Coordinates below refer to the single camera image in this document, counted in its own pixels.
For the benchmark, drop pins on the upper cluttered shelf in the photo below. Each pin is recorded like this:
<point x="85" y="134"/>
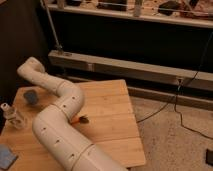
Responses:
<point x="195" y="13"/>

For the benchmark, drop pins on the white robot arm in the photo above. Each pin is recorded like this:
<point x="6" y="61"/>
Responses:
<point x="52" y="127"/>

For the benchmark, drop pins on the orange handled brush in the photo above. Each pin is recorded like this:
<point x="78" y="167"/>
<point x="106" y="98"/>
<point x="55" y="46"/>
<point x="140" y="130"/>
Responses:
<point x="80" y="120"/>

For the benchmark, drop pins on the blue sponge pad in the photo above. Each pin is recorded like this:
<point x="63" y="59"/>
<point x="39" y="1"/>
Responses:
<point x="7" y="157"/>

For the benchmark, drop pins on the metal vertical pole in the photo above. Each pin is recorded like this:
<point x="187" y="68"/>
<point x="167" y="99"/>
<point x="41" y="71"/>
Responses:
<point x="57" y="43"/>

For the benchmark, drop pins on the black box on floor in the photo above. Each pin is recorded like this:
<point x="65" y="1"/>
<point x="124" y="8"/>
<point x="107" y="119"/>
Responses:
<point x="209" y="157"/>

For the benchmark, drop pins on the lower wooden shelf beam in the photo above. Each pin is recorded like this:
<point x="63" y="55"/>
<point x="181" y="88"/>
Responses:
<point x="135" y="70"/>

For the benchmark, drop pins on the wooden floor baseboard plank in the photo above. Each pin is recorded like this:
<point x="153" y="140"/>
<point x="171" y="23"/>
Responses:
<point x="184" y="100"/>

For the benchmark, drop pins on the clear plastic bottle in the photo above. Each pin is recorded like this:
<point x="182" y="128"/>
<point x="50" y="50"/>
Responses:
<point x="12" y="115"/>

